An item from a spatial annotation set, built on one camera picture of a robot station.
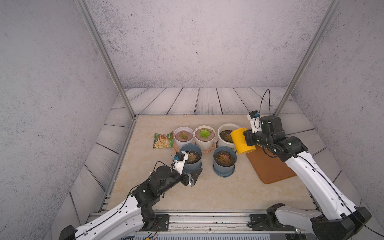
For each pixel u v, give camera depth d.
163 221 0.73
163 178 0.53
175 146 1.00
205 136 0.94
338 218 0.37
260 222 0.69
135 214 0.50
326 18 0.74
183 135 0.94
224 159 0.85
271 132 0.52
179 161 0.60
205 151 0.97
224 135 0.97
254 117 0.62
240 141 0.77
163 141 1.04
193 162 0.86
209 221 0.75
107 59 0.88
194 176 0.62
